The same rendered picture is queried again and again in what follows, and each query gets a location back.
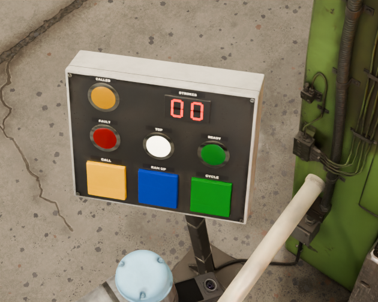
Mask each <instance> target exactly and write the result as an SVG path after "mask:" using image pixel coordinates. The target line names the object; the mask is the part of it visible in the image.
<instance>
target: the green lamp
mask: <svg viewBox="0 0 378 302"><path fill-rule="evenodd" d="M201 156H202V159H203V160H204V161H205V162H206V163H207V164H210V165H220V164H222V163H223V162H224V160H225V158H226V154H225V152H224V150H223V149H222V148H221V147H220V146H218V145H214V144H209V145H207V146H205V147H204V148H203V149H202V151H201Z"/></svg>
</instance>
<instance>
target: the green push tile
mask: <svg viewBox="0 0 378 302"><path fill-rule="evenodd" d="M232 186H233V183H227V182H221V181H216V180H209V179H201V178H197V177H192V179H191V197H190V211H192V212H198V213H206V214H210V215H217V216H224V217H229V216H230V209H231V200H232Z"/></svg>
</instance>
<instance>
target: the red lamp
mask: <svg viewBox="0 0 378 302"><path fill-rule="evenodd" d="M93 138H94V141H95V143H96V144H97V145H98V146H100V147H102V148H104V149H110V148H113V147H114V146H115V145H116V136H115V134H114V133H113V132H112V131H111V130H109V129H106V128H99V129H97V130H96V131H95V132H94V134H93Z"/></svg>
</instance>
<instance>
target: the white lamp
mask: <svg viewBox="0 0 378 302"><path fill-rule="evenodd" d="M146 147H147V149H148V151H149V152H150V153H151V154H152V155H154V156H157V157H164V156H166V155H168V154H169V152H170V144H169V142H168V141H167V140H166V139H165V138H163V137H159V136H154V137H151V138H149V139H148V141H147V143H146Z"/></svg>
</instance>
